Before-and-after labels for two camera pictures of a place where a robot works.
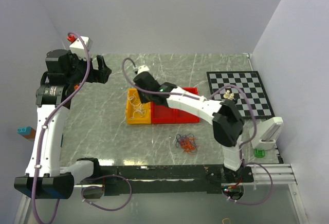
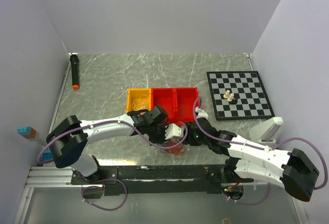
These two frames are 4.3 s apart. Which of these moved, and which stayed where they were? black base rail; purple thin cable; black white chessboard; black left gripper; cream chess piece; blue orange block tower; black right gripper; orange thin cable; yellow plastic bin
Moved: black left gripper; purple thin cable; orange thin cable; black right gripper
Stayed: black base rail; blue orange block tower; black white chessboard; cream chess piece; yellow plastic bin
